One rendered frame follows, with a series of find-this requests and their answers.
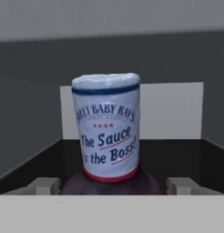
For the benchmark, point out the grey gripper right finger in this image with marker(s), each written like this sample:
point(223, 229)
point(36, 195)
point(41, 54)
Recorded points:
point(180, 186)

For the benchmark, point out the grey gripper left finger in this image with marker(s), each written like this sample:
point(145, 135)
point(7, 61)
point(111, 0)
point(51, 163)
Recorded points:
point(45, 186)

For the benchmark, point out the condiment bottle with white label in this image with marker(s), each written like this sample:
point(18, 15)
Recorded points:
point(107, 130)

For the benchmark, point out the black shelf board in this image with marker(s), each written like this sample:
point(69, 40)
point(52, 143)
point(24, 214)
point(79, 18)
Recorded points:
point(177, 157)

